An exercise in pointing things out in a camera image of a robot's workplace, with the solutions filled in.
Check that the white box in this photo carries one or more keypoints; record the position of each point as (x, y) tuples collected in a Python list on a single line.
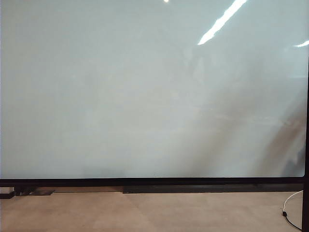
[(5, 191)]

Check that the white glass whiteboard black frame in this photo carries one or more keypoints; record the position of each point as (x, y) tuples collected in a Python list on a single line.
[(72, 96)]

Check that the black stand post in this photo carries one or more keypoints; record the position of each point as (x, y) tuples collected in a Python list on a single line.
[(304, 207)]

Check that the black stand foot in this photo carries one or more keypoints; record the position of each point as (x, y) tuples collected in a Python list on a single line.
[(24, 191)]

